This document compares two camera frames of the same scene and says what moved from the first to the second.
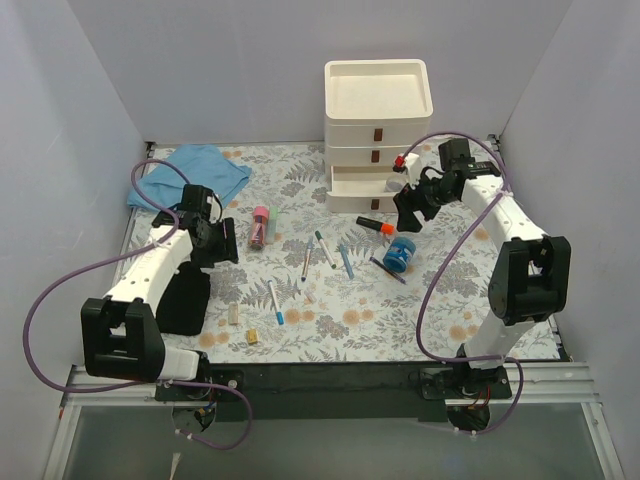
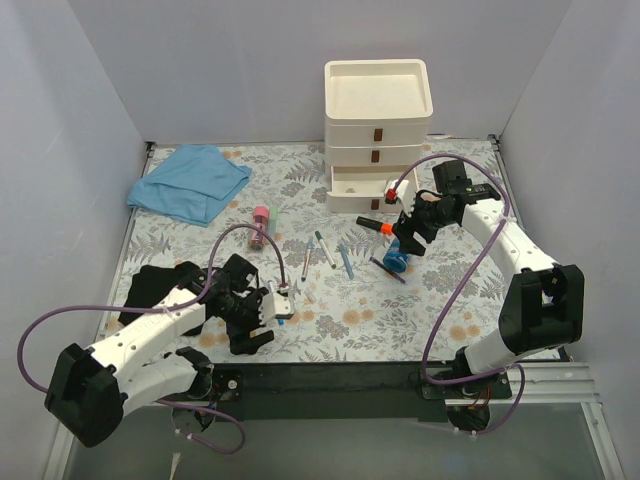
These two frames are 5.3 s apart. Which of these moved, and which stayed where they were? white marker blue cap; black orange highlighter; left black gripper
Moved: left black gripper
Stayed: black orange highlighter; white marker blue cap
